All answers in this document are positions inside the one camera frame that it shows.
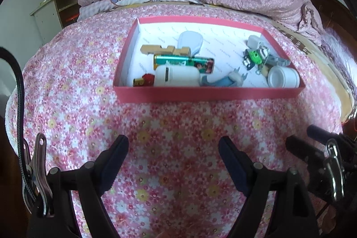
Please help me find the blue green toy figure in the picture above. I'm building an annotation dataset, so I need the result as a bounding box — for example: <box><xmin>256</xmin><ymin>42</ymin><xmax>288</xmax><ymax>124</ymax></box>
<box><xmin>242</xmin><ymin>46</ymin><xmax>270</xmax><ymax>71</ymax></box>

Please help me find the small red toy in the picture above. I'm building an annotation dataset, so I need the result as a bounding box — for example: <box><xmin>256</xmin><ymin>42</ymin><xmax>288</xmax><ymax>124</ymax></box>
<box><xmin>133</xmin><ymin>73</ymin><xmax>156</xmax><ymax>87</ymax></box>

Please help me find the grey plastic building plate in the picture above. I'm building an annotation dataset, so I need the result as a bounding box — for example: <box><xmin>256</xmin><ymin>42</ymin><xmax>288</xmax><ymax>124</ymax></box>
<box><xmin>259</xmin><ymin>55</ymin><xmax>292</xmax><ymax>74</ymax></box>

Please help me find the white plastic bottle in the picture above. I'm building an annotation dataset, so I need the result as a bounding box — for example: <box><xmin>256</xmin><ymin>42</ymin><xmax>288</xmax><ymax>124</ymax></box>
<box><xmin>267</xmin><ymin>65</ymin><xmax>301</xmax><ymax>88</ymax></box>

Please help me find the white charger plug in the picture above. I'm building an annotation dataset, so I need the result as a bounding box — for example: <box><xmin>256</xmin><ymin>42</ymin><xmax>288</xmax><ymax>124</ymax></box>
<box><xmin>247</xmin><ymin>35</ymin><xmax>265</xmax><ymax>49</ymax></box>

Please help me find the pink cardboard box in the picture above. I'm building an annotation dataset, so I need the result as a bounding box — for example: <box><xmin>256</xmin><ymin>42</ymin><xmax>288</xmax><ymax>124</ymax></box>
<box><xmin>113</xmin><ymin>17</ymin><xmax>305</xmax><ymax>104</ymax></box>

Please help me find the black cable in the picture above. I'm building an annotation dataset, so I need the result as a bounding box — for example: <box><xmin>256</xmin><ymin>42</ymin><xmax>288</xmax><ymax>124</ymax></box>
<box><xmin>0</xmin><ymin>47</ymin><xmax>38</xmax><ymax>215</ymax></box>

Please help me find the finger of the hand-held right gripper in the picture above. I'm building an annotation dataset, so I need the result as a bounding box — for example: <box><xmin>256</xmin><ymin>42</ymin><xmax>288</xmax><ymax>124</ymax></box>
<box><xmin>285</xmin><ymin>134</ymin><xmax>325</xmax><ymax>169</ymax></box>
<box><xmin>307</xmin><ymin>124</ymin><xmax>335</xmax><ymax>144</ymax></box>

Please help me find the grey-blue curved plastic piece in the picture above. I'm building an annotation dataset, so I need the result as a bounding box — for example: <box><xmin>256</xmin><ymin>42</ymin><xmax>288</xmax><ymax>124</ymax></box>
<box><xmin>201</xmin><ymin>75</ymin><xmax>235</xmax><ymax>87</ymax></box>

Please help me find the wooden bedside cabinet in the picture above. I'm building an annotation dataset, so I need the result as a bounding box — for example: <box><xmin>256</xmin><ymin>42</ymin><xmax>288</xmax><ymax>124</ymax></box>
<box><xmin>30</xmin><ymin>0</ymin><xmax>92</xmax><ymax>45</ymax></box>

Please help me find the grey toy animal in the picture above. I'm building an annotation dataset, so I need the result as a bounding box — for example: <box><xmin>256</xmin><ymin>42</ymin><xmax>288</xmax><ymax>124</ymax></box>
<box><xmin>227</xmin><ymin>66</ymin><xmax>249</xmax><ymax>87</ymax></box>

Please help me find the pink floral bedsheet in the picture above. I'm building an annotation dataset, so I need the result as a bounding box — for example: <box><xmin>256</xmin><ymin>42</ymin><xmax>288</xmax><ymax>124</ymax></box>
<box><xmin>4</xmin><ymin>0</ymin><xmax>355</xmax><ymax>238</ymax></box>

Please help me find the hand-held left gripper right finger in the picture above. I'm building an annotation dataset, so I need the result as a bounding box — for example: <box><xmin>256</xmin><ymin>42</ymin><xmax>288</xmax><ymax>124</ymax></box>
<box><xmin>218</xmin><ymin>136</ymin><xmax>320</xmax><ymax>238</ymax></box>

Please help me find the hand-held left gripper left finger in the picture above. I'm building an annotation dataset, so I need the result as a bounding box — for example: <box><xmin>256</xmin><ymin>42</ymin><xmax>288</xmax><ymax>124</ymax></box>
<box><xmin>31</xmin><ymin>134</ymin><xmax>129</xmax><ymax>238</ymax></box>

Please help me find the wooden block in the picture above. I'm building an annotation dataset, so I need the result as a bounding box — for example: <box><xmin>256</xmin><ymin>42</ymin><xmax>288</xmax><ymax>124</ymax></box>
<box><xmin>140</xmin><ymin>44</ymin><xmax>193</xmax><ymax>58</ymax></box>

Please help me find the metal spring clip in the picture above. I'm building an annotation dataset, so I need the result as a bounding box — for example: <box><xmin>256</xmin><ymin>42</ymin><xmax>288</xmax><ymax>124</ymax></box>
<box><xmin>26</xmin><ymin>132</ymin><xmax>55</xmax><ymax>217</ymax></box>
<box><xmin>324</xmin><ymin>139</ymin><xmax>346</xmax><ymax>202</ymax></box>

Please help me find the green cartoon print lighter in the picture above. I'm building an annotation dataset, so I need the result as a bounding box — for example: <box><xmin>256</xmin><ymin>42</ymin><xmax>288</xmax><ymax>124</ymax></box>
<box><xmin>153</xmin><ymin>54</ymin><xmax>215</xmax><ymax>74</ymax></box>

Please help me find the tan patterned blanket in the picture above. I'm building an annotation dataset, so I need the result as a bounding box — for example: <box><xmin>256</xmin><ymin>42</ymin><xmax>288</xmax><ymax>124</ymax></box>
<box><xmin>272</xmin><ymin>19</ymin><xmax>357</xmax><ymax>121</ymax></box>

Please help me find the lilac cloth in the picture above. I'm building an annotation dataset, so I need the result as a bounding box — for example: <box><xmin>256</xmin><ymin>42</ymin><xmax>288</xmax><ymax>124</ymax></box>
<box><xmin>321</xmin><ymin>29</ymin><xmax>355</xmax><ymax>79</ymax></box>

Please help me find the white earbud case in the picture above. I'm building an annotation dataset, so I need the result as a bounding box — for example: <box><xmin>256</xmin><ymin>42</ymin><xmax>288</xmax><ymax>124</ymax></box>
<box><xmin>154</xmin><ymin>65</ymin><xmax>201</xmax><ymax>87</ymax></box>

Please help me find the wooden headboard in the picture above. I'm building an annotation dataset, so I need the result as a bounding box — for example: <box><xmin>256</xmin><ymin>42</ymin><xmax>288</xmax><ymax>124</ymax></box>
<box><xmin>291</xmin><ymin>0</ymin><xmax>357</xmax><ymax>60</ymax></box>

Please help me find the light blue oval brush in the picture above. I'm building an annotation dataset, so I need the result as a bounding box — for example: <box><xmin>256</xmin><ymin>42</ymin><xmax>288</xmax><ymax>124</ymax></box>
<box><xmin>178</xmin><ymin>31</ymin><xmax>203</xmax><ymax>56</ymax></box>

